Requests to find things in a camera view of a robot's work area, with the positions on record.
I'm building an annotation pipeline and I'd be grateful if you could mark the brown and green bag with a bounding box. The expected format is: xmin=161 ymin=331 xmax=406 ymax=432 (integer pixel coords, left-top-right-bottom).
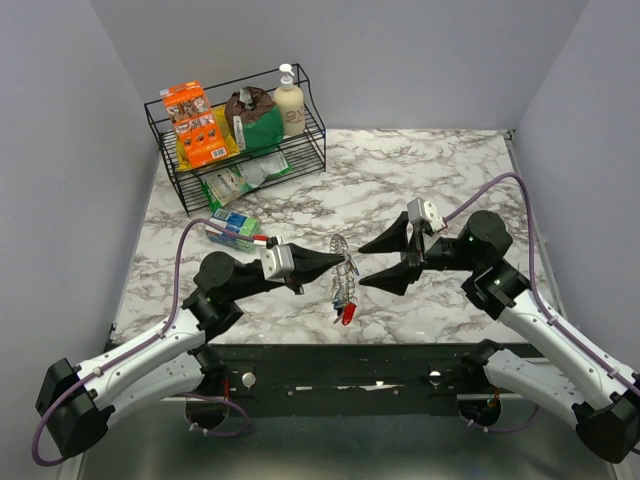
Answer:
xmin=224 ymin=86 xmax=284 ymax=157

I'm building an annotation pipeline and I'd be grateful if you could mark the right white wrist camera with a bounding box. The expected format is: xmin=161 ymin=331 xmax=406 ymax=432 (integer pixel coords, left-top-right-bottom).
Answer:
xmin=407 ymin=197 xmax=446 ymax=233

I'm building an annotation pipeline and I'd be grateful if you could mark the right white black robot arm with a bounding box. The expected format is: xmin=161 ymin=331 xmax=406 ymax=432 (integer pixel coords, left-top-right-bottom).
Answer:
xmin=359 ymin=210 xmax=639 ymax=464

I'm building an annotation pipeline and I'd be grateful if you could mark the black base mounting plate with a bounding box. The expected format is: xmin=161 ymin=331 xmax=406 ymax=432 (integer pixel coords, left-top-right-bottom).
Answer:
xmin=164 ymin=342 xmax=546 ymax=419

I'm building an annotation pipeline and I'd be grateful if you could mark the red key tag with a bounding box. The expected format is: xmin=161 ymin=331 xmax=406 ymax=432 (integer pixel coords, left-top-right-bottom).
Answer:
xmin=334 ymin=302 xmax=357 ymax=326

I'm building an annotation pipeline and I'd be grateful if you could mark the yellow packet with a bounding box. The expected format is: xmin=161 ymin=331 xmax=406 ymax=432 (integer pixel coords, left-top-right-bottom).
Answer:
xmin=176 ymin=106 xmax=240 ymax=171

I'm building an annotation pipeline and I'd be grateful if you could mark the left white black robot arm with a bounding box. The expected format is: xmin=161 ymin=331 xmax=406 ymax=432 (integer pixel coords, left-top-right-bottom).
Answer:
xmin=31 ymin=244 xmax=345 ymax=466

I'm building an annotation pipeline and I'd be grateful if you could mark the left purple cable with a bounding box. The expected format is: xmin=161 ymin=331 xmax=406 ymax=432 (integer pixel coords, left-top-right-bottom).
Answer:
xmin=30 ymin=217 xmax=281 ymax=467

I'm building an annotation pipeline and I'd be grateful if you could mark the small blue white box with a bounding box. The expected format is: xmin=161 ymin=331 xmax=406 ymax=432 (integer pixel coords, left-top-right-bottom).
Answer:
xmin=205 ymin=207 xmax=261 ymax=253

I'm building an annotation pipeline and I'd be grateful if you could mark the cream pump lotion bottle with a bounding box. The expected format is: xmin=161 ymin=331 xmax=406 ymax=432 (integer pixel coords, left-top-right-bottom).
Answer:
xmin=273 ymin=64 xmax=305 ymax=136

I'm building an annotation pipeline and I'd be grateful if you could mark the orange product box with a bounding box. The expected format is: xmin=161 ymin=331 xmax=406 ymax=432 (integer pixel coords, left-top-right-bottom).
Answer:
xmin=160 ymin=81 xmax=230 ymax=171

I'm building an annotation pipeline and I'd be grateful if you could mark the green white snack pouch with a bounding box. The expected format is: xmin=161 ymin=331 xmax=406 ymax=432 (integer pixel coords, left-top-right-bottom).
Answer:
xmin=200 ymin=152 xmax=292 ymax=212

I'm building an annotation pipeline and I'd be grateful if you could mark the black wire shelf rack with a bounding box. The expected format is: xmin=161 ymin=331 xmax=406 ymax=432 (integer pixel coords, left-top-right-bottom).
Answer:
xmin=144 ymin=63 xmax=327 ymax=215

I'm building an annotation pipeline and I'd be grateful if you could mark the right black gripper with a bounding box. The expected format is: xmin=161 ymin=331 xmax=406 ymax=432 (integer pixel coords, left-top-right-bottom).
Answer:
xmin=358 ymin=209 xmax=480 ymax=296

